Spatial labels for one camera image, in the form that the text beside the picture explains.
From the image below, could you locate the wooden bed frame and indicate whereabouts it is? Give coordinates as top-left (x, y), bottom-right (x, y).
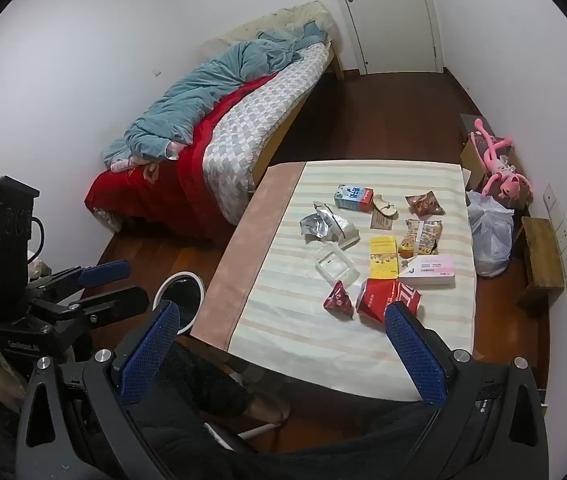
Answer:
top-left (251, 42), bottom-right (345, 196)

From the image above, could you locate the black cable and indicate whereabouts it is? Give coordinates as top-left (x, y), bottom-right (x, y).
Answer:
top-left (31, 216), bottom-right (46, 258)

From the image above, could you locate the pink plush toy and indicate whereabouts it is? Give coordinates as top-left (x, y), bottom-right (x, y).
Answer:
top-left (469, 117), bottom-right (531, 201)

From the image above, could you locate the blue white milk carton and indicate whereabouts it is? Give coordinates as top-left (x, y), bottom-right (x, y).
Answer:
top-left (333, 184), bottom-right (374, 215)

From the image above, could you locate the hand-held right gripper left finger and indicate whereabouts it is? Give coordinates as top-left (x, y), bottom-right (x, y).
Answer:
top-left (16, 299), bottom-right (184, 480)

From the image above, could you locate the cream pillow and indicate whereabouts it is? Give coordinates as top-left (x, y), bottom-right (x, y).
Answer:
top-left (214, 1), bottom-right (337, 47)

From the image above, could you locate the clear plastic container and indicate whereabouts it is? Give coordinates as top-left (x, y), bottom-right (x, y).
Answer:
top-left (313, 242), bottom-right (361, 281)

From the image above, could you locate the red brown snack packet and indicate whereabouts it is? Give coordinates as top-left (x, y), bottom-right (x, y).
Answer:
top-left (405, 190), bottom-right (445, 217)

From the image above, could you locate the yellow box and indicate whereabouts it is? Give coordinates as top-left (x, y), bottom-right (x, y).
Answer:
top-left (368, 236), bottom-right (398, 280)

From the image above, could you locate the orange peel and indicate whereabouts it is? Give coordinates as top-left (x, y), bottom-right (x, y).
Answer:
top-left (372, 195), bottom-right (399, 218)

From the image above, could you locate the wooden stool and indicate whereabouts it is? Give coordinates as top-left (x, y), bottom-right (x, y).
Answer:
top-left (516, 216), bottom-right (565, 308)

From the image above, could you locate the teal duvet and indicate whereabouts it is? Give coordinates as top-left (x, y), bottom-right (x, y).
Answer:
top-left (102, 22), bottom-right (329, 171)

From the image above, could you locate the crushed red can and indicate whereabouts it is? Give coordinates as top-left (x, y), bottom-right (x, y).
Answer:
top-left (356, 279), bottom-right (421, 328)

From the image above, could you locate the brown card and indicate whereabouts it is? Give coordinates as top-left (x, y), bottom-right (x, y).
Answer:
top-left (371, 209), bottom-right (395, 232)

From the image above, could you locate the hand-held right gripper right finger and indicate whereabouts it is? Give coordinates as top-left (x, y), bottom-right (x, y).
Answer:
top-left (384, 301), bottom-right (550, 480)

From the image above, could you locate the silver foil wrapper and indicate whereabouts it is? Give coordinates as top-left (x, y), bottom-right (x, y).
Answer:
top-left (299, 201), bottom-right (359, 251)

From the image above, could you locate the peanut snack packet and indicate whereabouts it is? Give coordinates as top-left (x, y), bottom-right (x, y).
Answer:
top-left (397, 218), bottom-right (443, 258)

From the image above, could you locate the white plastic bag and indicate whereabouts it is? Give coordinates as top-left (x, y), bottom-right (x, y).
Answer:
top-left (466, 191), bottom-right (515, 278)

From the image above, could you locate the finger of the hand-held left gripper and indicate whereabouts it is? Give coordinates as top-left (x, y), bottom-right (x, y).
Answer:
top-left (38, 286), bottom-right (151, 335)
top-left (28, 259), bottom-right (131, 302)

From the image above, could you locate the red triangular packet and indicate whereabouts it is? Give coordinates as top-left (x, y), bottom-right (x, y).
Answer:
top-left (322, 280), bottom-right (355, 318)

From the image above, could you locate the pink floral cloth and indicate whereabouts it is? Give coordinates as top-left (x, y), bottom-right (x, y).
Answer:
top-left (111, 141), bottom-right (184, 172)

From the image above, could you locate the white door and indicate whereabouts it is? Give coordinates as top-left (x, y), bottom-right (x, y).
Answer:
top-left (327, 0), bottom-right (439, 76)

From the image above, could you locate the white rimmed trash bin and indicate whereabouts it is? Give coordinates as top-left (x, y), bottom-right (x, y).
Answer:
top-left (155, 270), bottom-right (208, 337)

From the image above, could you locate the pink white box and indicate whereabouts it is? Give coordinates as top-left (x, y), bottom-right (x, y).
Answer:
top-left (397, 254), bottom-right (455, 288)

